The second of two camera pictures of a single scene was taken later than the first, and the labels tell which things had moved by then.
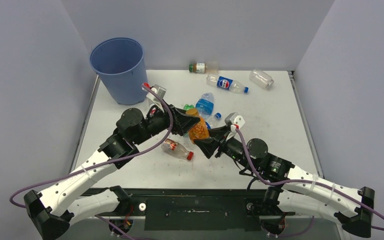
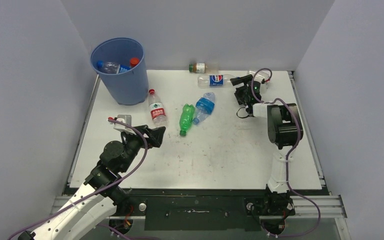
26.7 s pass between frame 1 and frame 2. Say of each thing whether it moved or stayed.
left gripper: moved
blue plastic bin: stayed
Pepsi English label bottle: moved
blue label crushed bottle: stayed
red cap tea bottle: moved
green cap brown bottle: stayed
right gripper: moved
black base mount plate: stayed
